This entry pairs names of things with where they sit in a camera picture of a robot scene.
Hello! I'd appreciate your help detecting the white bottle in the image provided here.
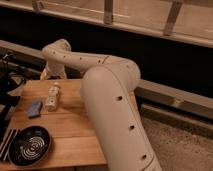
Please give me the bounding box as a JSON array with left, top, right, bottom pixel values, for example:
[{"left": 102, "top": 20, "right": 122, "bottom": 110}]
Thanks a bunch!
[{"left": 45, "top": 82, "right": 60, "bottom": 111}]

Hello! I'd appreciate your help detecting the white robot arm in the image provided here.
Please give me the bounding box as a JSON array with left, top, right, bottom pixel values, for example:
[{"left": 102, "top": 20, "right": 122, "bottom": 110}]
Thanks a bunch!
[{"left": 42, "top": 39, "right": 162, "bottom": 171}]

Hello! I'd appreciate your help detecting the black bowl with spiral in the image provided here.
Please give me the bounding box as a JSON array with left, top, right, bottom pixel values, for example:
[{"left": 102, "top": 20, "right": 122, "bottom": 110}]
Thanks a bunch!
[{"left": 8, "top": 126, "right": 51, "bottom": 167}]

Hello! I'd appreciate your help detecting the wooden cutting board tabletop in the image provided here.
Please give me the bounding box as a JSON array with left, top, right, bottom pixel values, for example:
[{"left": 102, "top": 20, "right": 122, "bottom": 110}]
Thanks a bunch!
[{"left": 9, "top": 79, "right": 107, "bottom": 169}]

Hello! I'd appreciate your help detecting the black cables and equipment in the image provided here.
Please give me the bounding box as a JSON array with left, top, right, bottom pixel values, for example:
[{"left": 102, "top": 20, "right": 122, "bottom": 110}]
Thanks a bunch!
[{"left": 0, "top": 51, "right": 26, "bottom": 134}]

